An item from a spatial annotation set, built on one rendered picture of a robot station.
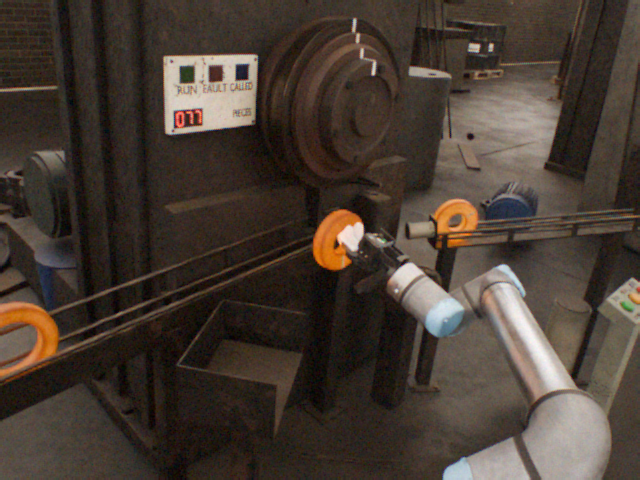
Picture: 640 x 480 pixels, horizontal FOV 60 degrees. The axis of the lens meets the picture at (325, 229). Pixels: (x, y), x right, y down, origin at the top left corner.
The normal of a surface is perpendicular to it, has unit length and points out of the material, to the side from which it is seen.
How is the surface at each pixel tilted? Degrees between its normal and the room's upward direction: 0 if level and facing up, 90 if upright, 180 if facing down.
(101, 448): 0
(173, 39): 90
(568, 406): 15
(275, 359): 5
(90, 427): 0
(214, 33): 90
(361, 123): 90
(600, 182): 90
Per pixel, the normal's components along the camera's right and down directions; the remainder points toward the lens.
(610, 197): -0.86, 0.14
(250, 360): 0.07, -0.88
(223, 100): 0.70, 0.34
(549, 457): -0.31, -0.58
